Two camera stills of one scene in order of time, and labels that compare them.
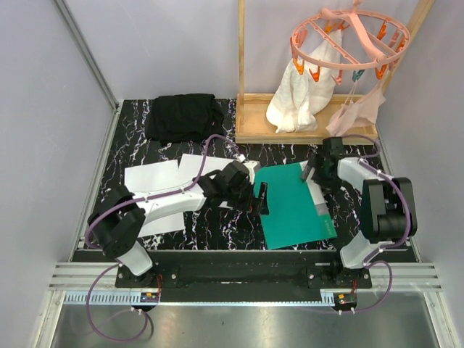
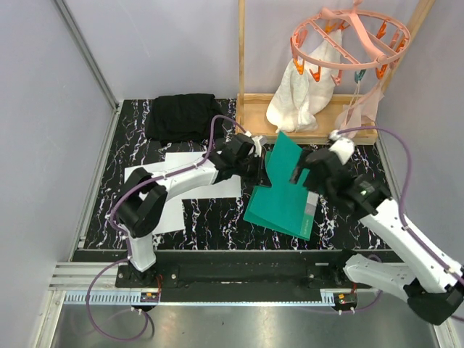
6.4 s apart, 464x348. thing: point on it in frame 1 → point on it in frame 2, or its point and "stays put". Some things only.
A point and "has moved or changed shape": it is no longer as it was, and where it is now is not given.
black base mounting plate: [194, 276] stays put
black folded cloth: [184, 117] stays put
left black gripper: [249, 201] → [260, 177]
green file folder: [293, 217] has moved or changed shape
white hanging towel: [303, 94] stays put
